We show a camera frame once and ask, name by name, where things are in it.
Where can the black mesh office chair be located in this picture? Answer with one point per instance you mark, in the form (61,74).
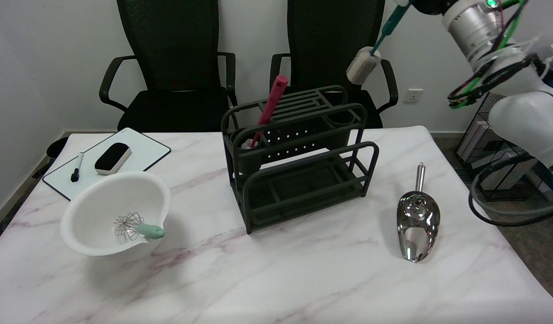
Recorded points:
(173,54)
(334,45)

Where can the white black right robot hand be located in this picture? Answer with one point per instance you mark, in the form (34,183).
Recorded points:
(431,5)

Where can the small white whiteboard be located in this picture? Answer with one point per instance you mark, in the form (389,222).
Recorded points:
(146,150)

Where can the black floor object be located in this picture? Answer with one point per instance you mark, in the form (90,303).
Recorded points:
(56,147)

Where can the black white board eraser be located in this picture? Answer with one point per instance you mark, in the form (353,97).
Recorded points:
(112,157)

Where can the red sponge bottle brush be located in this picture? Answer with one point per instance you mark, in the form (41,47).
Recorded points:
(271,105)

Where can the shiny metal scoop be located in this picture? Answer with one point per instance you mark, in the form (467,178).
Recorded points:
(418,220)

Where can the white plastic mixing bowl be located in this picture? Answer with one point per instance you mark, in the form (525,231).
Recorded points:
(96,211)

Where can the blue sponge bottle brush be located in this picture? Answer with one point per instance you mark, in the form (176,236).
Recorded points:
(362,67)

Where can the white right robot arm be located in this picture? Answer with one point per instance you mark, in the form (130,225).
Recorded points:
(523,112)

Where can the dark green kitchen storage rack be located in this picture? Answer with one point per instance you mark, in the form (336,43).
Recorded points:
(285,135)

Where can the black whiteboard marker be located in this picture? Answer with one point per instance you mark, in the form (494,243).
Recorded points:
(77,168)

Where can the white wall socket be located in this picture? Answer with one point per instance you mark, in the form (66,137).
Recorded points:
(413,95)

